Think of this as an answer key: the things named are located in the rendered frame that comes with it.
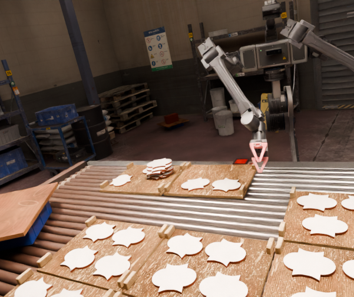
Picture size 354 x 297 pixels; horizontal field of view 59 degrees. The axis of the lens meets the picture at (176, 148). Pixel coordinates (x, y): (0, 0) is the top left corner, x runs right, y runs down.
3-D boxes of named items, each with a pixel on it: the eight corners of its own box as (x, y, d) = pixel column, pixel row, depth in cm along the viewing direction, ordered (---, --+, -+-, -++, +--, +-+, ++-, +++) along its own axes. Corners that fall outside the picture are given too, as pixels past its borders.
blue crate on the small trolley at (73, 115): (54, 119, 502) (50, 107, 495) (79, 116, 484) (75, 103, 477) (37, 126, 468) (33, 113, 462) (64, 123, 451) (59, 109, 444)
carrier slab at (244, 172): (189, 167, 188) (189, 164, 188) (258, 167, 170) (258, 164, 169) (164, 195, 159) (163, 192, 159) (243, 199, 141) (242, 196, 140)
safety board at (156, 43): (151, 71, 739) (143, 31, 710) (172, 68, 704) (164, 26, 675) (151, 71, 737) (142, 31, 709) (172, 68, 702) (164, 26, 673)
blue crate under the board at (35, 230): (-3, 223, 167) (-10, 206, 164) (54, 210, 168) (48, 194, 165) (-36, 260, 138) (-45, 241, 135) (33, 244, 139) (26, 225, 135)
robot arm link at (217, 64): (221, 48, 153) (204, 62, 157) (216, 43, 148) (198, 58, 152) (268, 116, 137) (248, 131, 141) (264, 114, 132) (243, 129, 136)
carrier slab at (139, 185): (133, 167, 208) (132, 164, 207) (188, 167, 188) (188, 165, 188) (99, 192, 179) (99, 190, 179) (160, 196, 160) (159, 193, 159)
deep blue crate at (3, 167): (16, 164, 562) (9, 145, 550) (30, 165, 537) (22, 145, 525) (-12, 177, 523) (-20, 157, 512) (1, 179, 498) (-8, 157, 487)
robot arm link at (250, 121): (262, 111, 138) (246, 122, 141) (248, 97, 131) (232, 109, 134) (272, 129, 130) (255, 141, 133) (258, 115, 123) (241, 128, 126)
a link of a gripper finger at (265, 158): (250, 167, 125) (250, 147, 129) (251, 175, 131) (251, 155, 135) (268, 167, 123) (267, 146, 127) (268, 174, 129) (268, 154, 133)
